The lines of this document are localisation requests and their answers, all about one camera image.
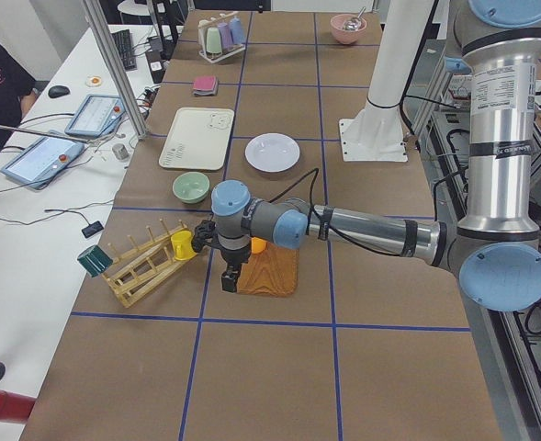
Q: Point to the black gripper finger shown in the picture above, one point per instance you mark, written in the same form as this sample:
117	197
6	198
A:
229	281

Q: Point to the orange fruit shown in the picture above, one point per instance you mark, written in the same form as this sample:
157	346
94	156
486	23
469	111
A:
258	245

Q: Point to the white round plate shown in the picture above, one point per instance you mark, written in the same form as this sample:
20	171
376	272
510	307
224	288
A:
272	152

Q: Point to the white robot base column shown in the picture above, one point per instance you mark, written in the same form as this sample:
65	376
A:
376	132

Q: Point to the wooden orange tray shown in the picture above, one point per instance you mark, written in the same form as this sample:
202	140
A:
273	272

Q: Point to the cream rectangular tray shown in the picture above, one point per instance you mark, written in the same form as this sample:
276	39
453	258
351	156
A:
198	139

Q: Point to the yellow mug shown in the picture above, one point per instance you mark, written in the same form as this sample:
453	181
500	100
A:
182	245

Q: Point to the green ceramic bowl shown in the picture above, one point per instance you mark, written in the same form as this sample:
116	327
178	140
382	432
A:
191	187

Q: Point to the wooden dish rack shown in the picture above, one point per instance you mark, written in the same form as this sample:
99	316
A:
139	271

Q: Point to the small black device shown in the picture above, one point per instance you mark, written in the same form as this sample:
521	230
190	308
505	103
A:
92	229

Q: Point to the dark green cup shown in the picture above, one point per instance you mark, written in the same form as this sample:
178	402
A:
94	260

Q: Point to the pink folded cloth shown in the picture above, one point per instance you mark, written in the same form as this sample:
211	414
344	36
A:
205	85

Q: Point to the far teach pendant tablet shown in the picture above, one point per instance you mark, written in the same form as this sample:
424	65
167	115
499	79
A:
98	115

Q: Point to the teach pendant tablet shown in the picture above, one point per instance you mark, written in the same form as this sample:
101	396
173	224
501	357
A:
98	115
43	160

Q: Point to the near teach pendant tablet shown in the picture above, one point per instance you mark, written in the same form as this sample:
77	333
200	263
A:
43	160

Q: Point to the small orange white dish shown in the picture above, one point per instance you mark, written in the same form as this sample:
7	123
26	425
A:
93	81

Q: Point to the white cup holder rack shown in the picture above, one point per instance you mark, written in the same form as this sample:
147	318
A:
204	24

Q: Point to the black computer mouse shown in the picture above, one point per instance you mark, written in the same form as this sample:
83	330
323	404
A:
58	91

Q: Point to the purple cup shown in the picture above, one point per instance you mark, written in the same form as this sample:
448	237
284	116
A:
225	35

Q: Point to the blue cup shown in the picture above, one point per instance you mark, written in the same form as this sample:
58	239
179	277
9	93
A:
237	33

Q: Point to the black keyboard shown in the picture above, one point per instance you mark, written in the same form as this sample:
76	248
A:
125	48

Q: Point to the pink bowl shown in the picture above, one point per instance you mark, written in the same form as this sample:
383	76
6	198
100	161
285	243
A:
345	35

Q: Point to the metal spoon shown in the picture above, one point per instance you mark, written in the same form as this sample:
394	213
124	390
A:
354	23

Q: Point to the red cylinder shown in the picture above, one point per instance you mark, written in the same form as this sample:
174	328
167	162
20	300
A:
15	408

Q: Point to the grabber stick with green handle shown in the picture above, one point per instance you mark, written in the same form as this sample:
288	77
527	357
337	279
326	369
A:
53	134

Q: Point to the aluminium frame post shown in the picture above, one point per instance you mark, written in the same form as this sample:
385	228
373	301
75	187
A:
106	45

